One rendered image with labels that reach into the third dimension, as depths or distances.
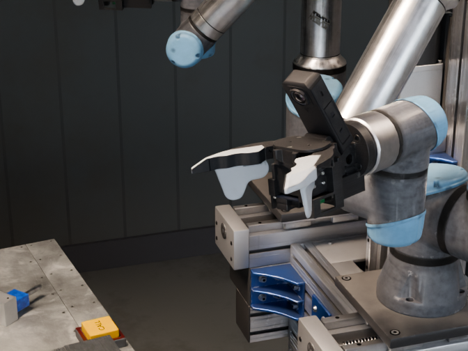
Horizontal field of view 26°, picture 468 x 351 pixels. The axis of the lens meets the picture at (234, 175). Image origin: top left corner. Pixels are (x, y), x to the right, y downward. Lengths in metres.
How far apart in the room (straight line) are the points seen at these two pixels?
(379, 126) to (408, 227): 0.16
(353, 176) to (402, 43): 0.29
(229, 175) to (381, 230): 0.25
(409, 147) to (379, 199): 0.09
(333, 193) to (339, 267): 0.85
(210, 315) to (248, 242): 1.67
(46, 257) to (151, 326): 1.31
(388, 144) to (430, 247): 0.43
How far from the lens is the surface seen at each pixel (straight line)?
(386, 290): 1.71
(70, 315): 2.18
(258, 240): 2.09
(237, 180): 1.20
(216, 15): 2.04
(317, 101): 1.16
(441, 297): 1.69
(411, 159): 1.31
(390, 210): 1.33
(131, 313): 3.77
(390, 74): 1.44
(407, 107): 1.30
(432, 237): 1.63
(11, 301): 2.15
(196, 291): 3.90
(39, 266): 2.39
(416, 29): 1.47
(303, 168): 1.10
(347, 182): 1.23
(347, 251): 2.09
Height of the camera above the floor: 1.88
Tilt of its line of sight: 22 degrees down
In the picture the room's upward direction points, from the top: straight up
